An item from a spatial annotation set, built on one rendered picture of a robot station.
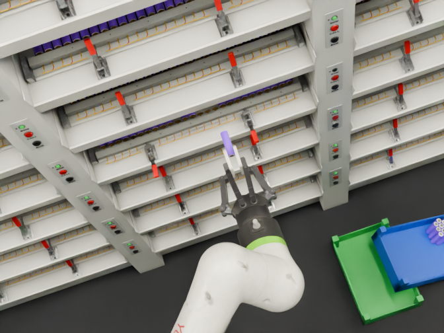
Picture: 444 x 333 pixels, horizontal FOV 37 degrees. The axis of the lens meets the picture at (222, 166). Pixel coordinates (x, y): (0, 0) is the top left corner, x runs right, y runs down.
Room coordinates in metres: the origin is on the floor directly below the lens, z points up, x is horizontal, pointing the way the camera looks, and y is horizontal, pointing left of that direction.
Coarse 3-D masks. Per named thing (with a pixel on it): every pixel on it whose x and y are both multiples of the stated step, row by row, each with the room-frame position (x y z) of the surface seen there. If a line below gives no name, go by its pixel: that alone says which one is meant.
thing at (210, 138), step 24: (312, 96) 0.84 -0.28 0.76; (240, 120) 0.85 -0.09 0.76; (264, 120) 0.83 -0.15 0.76; (288, 120) 0.82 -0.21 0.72; (168, 144) 0.86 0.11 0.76; (192, 144) 0.84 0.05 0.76; (216, 144) 0.82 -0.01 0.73; (96, 168) 0.87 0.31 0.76; (120, 168) 0.84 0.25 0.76; (144, 168) 0.83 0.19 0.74
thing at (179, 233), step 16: (288, 192) 0.86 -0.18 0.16; (304, 192) 0.84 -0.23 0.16; (320, 192) 0.82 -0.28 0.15; (272, 208) 0.82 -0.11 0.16; (176, 224) 0.89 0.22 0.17; (192, 224) 0.85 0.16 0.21; (208, 224) 0.85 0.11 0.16; (224, 224) 0.83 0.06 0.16; (160, 240) 0.86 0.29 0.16; (176, 240) 0.84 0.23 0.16; (192, 240) 0.84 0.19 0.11
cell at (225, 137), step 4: (224, 132) 0.77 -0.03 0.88; (224, 136) 0.76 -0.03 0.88; (228, 136) 0.76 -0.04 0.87; (224, 140) 0.75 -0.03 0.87; (228, 140) 0.75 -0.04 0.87; (224, 144) 0.74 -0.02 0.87; (228, 144) 0.74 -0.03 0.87; (228, 148) 0.73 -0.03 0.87; (232, 148) 0.73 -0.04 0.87; (228, 152) 0.72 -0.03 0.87; (232, 152) 0.71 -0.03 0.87; (232, 156) 0.71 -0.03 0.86
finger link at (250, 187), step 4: (244, 168) 0.65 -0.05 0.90; (244, 172) 0.64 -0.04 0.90; (248, 172) 0.63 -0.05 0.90; (248, 176) 0.62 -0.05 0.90; (248, 180) 0.61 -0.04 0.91; (248, 184) 0.60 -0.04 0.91; (252, 184) 0.60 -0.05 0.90; (248, 188) 0.59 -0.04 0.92; (252, 188) 0.59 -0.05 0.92; (252, 192) 0.58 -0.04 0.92; (252, 196) 0.56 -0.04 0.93; (252, 200) 0.55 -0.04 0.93
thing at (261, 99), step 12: (300, 84) 0.87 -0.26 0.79; (264, 96) 0.87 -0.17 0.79; (276, 96) 0.86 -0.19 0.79; (228, 108) 0.88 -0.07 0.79; (240, 108) 0.86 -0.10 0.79; (264, 108) 0.85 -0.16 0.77; (192, 120) 0.88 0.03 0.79; (204, 120) 0.87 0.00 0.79; (156, 132) 0.88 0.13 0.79; (168, 132) 0.87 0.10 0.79; (120, 144) 0.89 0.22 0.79; (132, 144) 0.88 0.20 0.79; (144, 144) 0.88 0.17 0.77; (96, 156) 0.88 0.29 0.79; (108, 156) 0.88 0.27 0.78
